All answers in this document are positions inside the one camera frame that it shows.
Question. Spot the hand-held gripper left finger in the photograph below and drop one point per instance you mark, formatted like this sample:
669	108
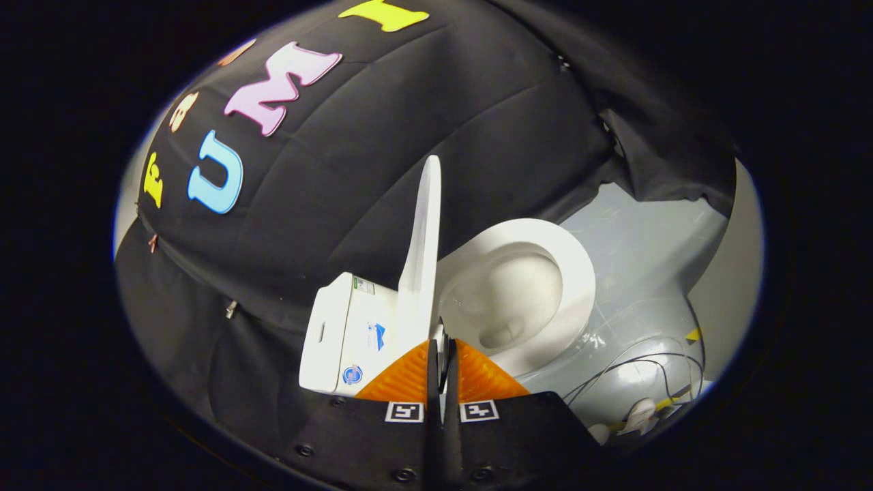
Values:
431	409

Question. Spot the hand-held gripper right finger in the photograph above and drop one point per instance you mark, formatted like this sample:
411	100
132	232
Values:
450	416

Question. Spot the round black lid pull tab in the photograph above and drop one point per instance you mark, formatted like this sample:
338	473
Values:
441	341

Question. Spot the white toilet lid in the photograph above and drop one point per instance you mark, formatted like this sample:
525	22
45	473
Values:
419	273

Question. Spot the small white plug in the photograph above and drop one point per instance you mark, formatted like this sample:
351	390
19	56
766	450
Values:
641	414
600	434

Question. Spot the silver metal cloth clip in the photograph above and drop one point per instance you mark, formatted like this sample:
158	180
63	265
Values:
231	309

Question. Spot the black backdrop cloth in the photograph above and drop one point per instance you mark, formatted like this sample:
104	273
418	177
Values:
341	204

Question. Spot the yellow floor tape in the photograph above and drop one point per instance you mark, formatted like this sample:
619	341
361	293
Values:
693	335

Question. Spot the red cloth clip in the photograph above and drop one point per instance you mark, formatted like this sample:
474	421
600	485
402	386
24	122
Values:
153	243

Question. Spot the dark cloth clip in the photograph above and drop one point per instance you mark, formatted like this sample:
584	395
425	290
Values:
563	61

